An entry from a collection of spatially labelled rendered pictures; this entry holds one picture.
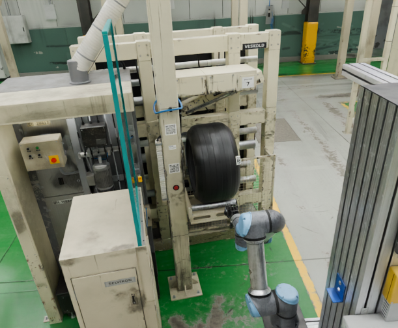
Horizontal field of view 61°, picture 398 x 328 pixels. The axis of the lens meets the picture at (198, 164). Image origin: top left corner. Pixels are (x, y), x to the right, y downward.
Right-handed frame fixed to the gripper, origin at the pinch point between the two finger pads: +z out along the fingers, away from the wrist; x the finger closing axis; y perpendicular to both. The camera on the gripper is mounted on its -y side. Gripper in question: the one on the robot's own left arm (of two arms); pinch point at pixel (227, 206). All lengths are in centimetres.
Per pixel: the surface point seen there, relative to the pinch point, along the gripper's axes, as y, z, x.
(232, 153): 35.3, 6.0, -6.3
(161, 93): 78, 16, 35
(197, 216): -13.0, 16.7, 19.0
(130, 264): 10, -58, 64
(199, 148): 40.7, 10.8, 14.3
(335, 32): 83, 849, -587
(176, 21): 152, 912, -99
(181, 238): -38, 30, 31
